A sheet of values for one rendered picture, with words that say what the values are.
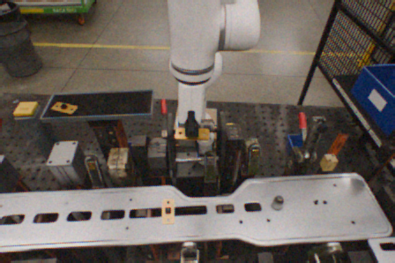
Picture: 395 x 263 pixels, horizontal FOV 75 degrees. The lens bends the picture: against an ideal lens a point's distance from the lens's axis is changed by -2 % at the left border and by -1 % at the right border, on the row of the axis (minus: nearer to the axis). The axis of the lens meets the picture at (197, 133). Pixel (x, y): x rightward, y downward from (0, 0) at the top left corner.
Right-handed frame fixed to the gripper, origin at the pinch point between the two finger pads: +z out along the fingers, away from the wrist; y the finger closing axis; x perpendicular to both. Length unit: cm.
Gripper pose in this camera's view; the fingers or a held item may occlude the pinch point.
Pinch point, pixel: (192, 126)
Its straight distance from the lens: 62.5
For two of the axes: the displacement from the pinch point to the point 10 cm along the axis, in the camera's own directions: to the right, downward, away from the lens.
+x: 10.0, 0.5, -0.1
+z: -0.2, 6.8, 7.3
